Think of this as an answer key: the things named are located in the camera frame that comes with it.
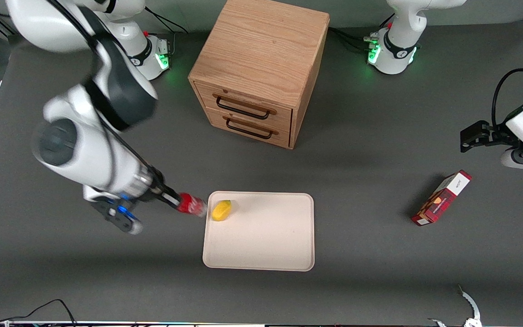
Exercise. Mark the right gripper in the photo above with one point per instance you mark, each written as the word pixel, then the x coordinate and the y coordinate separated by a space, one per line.
pixel 160 190

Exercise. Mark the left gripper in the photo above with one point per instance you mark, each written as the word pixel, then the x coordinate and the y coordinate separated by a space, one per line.
pixel 494 135

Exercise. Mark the red coke bottle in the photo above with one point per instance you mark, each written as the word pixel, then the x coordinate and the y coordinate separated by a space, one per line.
pixel 192 204

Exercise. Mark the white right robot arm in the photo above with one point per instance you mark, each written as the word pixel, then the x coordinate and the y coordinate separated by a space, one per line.
pixel 84 141

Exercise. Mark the beige plastic tray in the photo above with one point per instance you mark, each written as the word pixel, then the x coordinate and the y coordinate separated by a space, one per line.
pixel 261 236

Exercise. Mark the yellow lemon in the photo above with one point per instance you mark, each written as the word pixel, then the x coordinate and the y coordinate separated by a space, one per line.
pixel 222 210

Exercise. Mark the red white cookie box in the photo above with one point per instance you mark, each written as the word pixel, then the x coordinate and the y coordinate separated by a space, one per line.
pixel 441 200

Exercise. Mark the wooden drawer front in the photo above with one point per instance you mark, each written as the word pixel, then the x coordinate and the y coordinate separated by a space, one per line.
pixel 284 138
pixel 284 119

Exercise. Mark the white curved plastic strip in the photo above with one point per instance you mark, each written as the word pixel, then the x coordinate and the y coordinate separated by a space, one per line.
pixel 471 304

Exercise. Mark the wooden drawer cabinet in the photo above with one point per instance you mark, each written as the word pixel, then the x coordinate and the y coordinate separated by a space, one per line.
pixel 261 45

